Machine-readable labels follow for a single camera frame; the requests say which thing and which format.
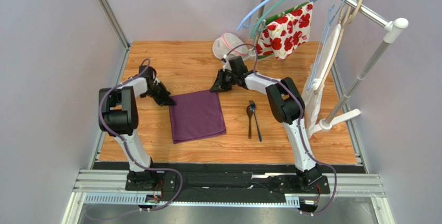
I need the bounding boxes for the white mesh laundry bag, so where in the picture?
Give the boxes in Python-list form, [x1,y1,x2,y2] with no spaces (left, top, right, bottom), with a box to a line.
[212,33,248,60]

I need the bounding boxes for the white towel on hanger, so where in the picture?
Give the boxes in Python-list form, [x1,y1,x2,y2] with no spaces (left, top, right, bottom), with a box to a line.
[301,24,342,138]

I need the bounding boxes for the metal clothes rack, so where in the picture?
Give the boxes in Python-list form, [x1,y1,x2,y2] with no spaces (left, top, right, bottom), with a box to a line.
[241,0,409,133]

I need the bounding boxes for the blue thin wire hanger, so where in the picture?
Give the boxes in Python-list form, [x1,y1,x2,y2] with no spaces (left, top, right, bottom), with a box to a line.
[307,0,346,90]

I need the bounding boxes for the purple cloth napkin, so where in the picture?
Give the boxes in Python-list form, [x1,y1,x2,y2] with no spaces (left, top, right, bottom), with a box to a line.
[169,90,227,144]

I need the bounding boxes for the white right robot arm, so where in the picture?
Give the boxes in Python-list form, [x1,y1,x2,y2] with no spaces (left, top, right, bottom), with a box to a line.
[210,56,322,186]

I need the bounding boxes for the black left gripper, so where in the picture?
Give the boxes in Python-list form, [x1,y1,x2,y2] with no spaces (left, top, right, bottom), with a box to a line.
[143,81,177,107]

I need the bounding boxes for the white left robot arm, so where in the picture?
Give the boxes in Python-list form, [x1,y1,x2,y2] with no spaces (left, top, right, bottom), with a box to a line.
[99,65,176,187]

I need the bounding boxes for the red poppy floral cloth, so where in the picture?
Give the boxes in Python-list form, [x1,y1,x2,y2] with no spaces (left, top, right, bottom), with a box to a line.
[256,3,313,60]

